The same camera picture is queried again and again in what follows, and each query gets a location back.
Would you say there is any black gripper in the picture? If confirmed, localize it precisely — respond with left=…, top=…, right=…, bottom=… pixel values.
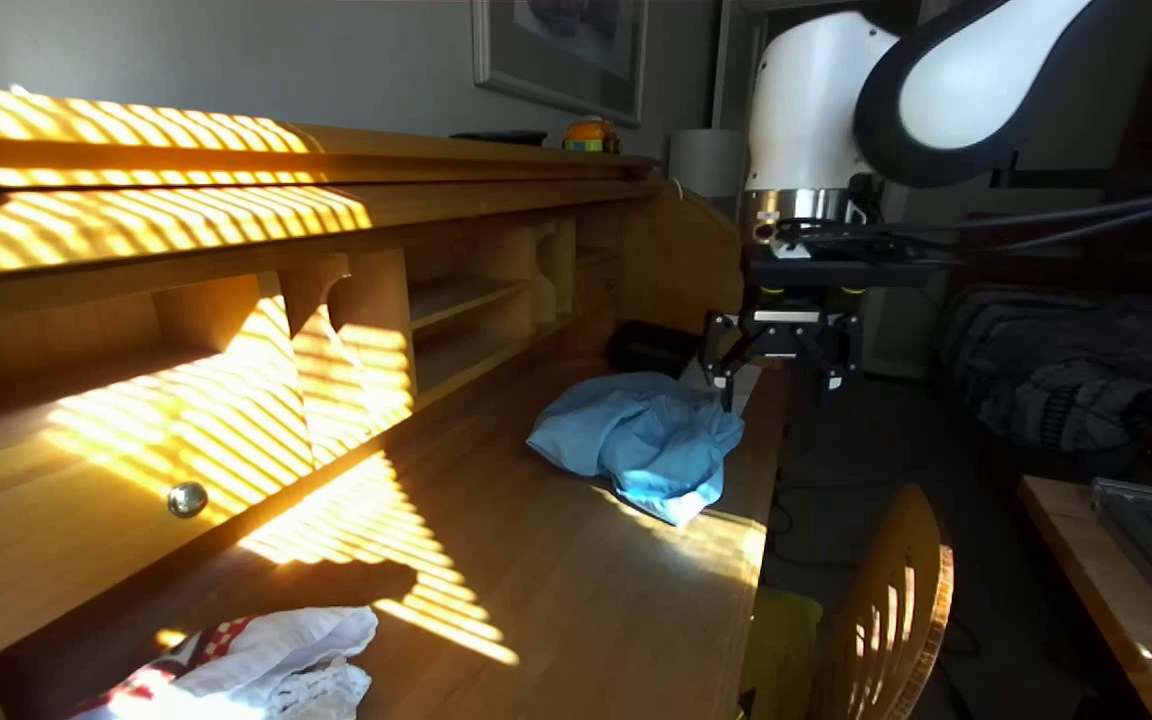
left=699, top=278, right=866, bottom=398

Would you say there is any light blue cloth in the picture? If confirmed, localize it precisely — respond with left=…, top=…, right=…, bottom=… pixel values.
left=524, top=370, right=748, bottom=532

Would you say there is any wooden roll-top desk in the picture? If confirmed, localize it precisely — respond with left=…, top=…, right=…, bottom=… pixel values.
left=0, top=80, right=793, bottom=720

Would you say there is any white red crumpled cloth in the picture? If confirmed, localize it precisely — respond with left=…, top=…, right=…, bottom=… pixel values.
left=67, top=604, right=383, bottom=720

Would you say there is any small wooden desk drawer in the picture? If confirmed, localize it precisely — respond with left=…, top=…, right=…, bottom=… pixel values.
left=0, top=443, right=388, bottom=667

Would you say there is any wooden spindle chair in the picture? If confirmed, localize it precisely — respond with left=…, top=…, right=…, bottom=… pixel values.
left=808, top=480, right=961, bottom=720

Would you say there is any bed with striped blanket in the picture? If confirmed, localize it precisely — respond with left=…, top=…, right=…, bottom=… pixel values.
left=938, top=283, right=1152, bottom=474

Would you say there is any small orange object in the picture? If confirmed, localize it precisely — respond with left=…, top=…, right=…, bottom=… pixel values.
left=558, top=115, right=623, bottom=161

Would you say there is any yellow bin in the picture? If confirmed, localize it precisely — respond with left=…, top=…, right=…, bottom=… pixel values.
left=737, top=587, right=827, bottom=720

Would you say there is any wooden side table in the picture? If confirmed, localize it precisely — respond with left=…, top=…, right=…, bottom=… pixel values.
left=1011, top=474, right=1152, bottom=720

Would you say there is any round metal drawer knob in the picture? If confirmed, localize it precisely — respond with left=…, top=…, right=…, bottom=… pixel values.
left=162, top=480, right=213, bottom=523

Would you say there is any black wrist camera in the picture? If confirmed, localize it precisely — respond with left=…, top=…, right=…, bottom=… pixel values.
left=745, top=219, right=933, bottom=293

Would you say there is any framed wall picture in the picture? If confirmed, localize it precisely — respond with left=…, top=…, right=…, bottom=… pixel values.
left=469, top=0, right=653, bottom=132

